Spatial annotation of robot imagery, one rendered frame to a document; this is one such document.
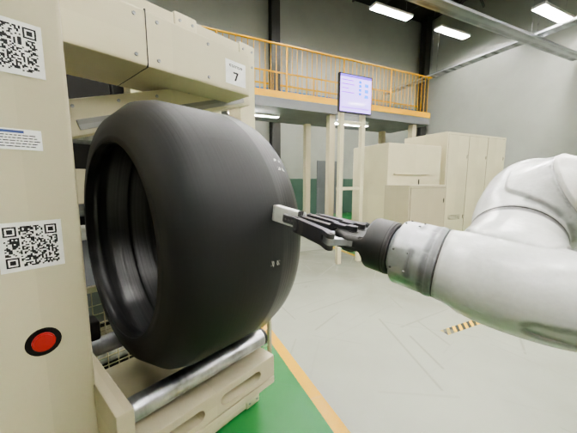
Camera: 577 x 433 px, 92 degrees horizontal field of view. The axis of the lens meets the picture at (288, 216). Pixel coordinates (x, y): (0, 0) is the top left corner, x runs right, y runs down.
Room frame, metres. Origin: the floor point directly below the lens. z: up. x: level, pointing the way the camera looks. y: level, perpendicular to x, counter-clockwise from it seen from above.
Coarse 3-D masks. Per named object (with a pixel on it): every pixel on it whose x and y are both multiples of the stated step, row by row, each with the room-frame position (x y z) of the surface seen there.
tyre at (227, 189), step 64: (128, 128) 0.52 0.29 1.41; (192, 128) 0.51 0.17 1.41; (128, 192) 0.86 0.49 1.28; (192, 192) 0.44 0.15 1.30; (256, 192) 0.52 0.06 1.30; (128, 256) 0.84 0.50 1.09; (192, 256) 0.43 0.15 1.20; (256, 256) 0.49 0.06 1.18; (128, 320) 0.63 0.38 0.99; (192, 320) 0.44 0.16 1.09; (256, 320) 0.56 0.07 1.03
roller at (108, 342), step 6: (102, 336) 0.67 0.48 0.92; (108, 336) 0.68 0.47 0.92; (114, 336) 0.68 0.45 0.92; (96, 342) 0.65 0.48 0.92; (102, 342) 0.66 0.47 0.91; (108, 342) 0.67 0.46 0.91; (114, 342) 0.67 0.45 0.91; (96, 348) 0.65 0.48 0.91; (102, 348) 0.65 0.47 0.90; (108, 348) 0.66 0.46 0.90; (114, 348) 0.68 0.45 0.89; (96, 354) 0.64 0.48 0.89
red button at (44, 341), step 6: (36, 336) 0.42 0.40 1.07; (42, 336) 0.42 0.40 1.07; (48, 336) 0.43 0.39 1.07; (54, 336) 0.43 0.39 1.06; (36, 342) 0.41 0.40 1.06; (42, 342) 0.42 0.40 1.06; (48, 342) 0.43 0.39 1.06; (54, 342) 0.43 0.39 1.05; (36, 348) 0.41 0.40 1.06; (42, 348) 0.42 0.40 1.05; (48, 348) 0.42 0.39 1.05
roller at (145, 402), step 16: (256, 336) 0.68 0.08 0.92; (224, 352) 0.61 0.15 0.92; (240, 352) 0.63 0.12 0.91; (192, 368) 0.55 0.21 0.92; (208, 368) 0.57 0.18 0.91; (224, 368) 0.60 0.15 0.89; (160, 384) 0.50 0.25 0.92; (176, 384) 0.51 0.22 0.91; (192, 384) 0.53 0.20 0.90; (144, 400) 0.47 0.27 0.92; (160, 400) 0.48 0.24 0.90; (144, 416) 0.46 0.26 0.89
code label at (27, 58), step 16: (0, 16) 0.42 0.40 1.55; (0, 32) 0.42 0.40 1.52; (16, 32) 0.43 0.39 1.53; (32, 32) 0.44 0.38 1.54; (0, 48) 0.42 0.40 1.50; (16, 48) 0.43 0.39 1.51; (32, 48) 0.44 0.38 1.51; (0, 64) 0.42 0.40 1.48; (16, 64) 0.43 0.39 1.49; (32, 64) 0.44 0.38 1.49
